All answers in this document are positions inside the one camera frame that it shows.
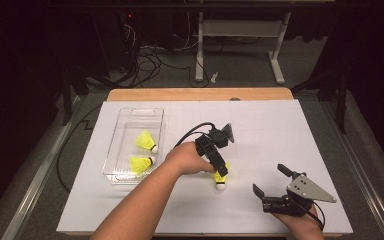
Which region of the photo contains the white metal desk frame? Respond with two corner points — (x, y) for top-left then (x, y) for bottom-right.
(194, 11), (293, 85)

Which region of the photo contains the dark computer tower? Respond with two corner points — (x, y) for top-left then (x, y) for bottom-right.
(93, 9), (141, 73)

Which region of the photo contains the wooden table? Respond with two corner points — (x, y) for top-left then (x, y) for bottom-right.
(64, 87), (344, 240)

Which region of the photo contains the white board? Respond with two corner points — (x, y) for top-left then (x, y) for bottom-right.
(55, 99), (354, 235)

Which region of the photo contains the left hand-held gripper cable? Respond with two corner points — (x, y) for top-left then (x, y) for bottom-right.
(173, 121), (216, 149)

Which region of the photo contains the person's left hand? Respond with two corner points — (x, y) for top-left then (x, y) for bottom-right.
(164, 141), (216, 177)

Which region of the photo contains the black metal stand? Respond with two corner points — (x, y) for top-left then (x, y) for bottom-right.
(291, 66), (349, 134)
(61, 64), (91, 127)

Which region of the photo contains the long black cable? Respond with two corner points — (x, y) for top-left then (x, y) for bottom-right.
(56, 103), (104, 194)

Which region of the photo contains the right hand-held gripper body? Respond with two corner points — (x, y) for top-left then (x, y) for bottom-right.
(262, 174), (338, 218)

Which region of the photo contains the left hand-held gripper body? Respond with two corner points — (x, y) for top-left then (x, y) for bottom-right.
(194, 122), (236, 166)

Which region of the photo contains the yellow shuttlecock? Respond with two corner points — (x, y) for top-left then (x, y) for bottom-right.
(128, 155), (157, 175)
(134, 129), (159, 155)
(212, 162), (231, 192)

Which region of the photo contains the clear plastic container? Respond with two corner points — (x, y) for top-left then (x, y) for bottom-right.
(102, 107), (165, 185)

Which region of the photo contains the person's right hand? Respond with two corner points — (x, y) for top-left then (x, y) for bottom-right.
(270, 205), (324, 232)

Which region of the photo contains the right hand-held gripper cable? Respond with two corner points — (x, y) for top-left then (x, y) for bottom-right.
(308, 199), (326, 232)

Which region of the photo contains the aluminium rail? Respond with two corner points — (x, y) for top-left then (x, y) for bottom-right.
(319, 99), (384, 240)
(3, 96), (84, 240)

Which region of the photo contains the tangle of black cables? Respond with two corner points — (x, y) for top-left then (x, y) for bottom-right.
(123, 23), (211, 89)

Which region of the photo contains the hand-held gripper cable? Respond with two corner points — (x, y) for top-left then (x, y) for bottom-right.
(173, 121), (216, 149)
(308, 199), (326, 232)

